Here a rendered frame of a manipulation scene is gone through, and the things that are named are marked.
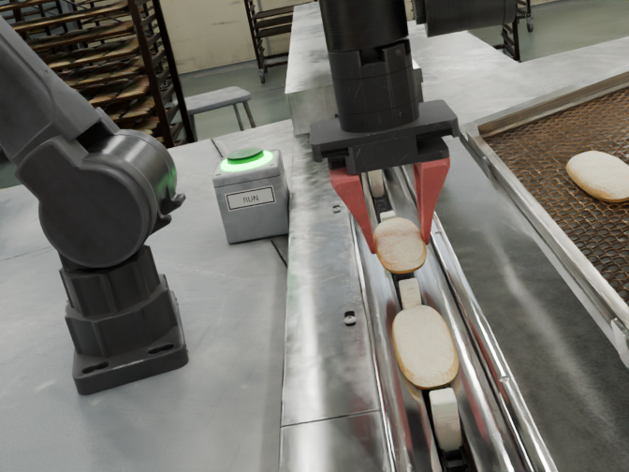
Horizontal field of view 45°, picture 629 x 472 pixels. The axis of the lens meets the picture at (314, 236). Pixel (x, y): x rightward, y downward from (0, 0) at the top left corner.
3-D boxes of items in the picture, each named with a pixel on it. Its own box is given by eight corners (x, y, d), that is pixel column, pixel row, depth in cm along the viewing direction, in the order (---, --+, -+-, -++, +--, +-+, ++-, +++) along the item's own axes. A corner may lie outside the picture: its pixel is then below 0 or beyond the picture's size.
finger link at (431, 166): (462, 254, 55) (447, 128, 52) (365, 272, 56) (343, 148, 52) (446, 221, 62) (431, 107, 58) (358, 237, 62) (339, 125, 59)
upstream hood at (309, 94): (299, 32, 218) (293, 1, 215) (361, 20, 217) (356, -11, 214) (295, 147, 102) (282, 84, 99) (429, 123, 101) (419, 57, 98)
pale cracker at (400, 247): (370, 228, 64) (367, 215, 63) (415, 220, 63) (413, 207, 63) (381, 279, 54) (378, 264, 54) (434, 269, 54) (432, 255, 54)
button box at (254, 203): (238, 247, 89) (216, 156, 85) (305, 235, 89) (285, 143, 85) (232, 277, 81) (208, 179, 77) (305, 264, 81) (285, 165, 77)
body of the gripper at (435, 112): (461, 144, 53) (449, 35, 50) (315, 170, 53) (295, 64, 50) (446, 122, 59) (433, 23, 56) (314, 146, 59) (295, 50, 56)
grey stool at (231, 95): (275, 184, 376) (255, 93, 360) (204, 204, 367) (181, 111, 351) (255, 169, 409) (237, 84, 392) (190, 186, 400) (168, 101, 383)
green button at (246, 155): (230, 165, 83) (227, 151, 83) (267, 158, 83) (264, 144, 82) (227, 176, 79) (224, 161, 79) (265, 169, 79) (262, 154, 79)
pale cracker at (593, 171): (556, 169, 62) (553, 155, 61) (603, 152, 61) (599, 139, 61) (604, 210, 52) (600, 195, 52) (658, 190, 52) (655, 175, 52)
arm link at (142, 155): (93, 261, 64) (70, 290, 59) (55, 145, 61) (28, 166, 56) (198, 245, 63) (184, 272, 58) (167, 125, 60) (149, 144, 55)
